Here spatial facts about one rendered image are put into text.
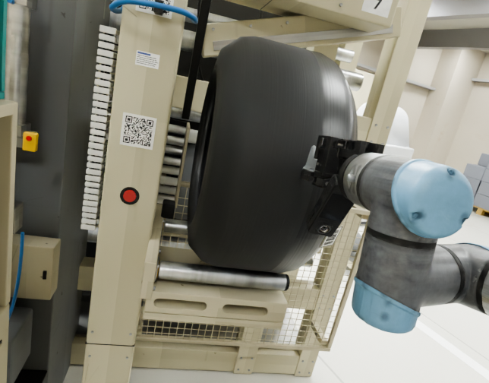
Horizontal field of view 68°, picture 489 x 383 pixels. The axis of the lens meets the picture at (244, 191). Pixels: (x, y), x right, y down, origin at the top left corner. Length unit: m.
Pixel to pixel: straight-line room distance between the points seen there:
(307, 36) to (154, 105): 0.65
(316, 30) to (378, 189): 0.98
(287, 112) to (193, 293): 0.49
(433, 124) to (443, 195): 10.88
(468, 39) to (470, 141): 3.17
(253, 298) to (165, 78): 0.58
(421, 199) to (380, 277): 0.10
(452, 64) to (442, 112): 1.23
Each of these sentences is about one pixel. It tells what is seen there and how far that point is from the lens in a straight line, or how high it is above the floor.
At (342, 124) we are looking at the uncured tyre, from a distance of 0.77.
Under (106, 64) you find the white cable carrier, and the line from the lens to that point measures 0.93.
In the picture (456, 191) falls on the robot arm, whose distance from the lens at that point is 0.40.
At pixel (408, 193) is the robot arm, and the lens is 0.39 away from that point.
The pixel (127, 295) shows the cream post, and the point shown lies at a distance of 1.05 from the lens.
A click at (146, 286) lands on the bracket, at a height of 0.89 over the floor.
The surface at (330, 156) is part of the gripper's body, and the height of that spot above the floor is 1.30.
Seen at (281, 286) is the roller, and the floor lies 0.90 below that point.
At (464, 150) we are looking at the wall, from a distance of 11.97.
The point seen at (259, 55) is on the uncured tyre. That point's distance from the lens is 0.80.
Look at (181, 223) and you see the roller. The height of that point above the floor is 0.92.
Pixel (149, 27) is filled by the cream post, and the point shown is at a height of 1.45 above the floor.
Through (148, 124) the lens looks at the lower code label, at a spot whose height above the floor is 1.24.
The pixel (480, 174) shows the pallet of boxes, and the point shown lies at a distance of 8.46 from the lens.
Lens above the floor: 1.36
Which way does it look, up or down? 16 degrees down
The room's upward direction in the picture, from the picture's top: 13 degrees clockwise
